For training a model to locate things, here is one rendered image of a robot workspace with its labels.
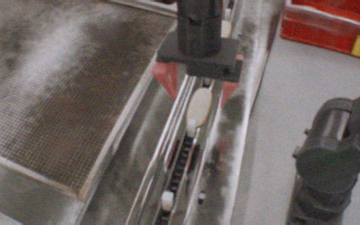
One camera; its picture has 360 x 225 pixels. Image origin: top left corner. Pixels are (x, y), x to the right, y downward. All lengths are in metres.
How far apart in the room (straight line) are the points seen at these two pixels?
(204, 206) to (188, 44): 0.21
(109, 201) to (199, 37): 0.27
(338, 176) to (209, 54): 0.22
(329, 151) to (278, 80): 0.37
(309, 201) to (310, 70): 0.38
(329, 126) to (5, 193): 0.42
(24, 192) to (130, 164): 0.18
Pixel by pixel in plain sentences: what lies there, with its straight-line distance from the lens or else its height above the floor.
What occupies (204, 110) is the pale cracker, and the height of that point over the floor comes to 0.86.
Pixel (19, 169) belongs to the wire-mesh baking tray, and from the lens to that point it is 0.44.
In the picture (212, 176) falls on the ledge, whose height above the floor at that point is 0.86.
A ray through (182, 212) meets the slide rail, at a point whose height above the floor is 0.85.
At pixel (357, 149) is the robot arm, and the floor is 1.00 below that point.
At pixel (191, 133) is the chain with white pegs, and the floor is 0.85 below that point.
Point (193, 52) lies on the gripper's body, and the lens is 0.39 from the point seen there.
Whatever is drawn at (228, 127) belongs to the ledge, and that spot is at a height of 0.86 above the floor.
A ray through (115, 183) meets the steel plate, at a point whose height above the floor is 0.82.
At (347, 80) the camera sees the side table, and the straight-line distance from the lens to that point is 0.77.
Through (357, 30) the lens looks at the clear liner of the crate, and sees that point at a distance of 0.83.
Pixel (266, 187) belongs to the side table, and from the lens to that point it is 0.50.
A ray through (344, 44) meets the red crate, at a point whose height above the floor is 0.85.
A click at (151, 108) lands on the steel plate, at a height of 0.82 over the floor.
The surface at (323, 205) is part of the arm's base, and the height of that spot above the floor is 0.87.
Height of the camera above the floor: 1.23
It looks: 45 degrees down
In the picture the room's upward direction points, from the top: straight up
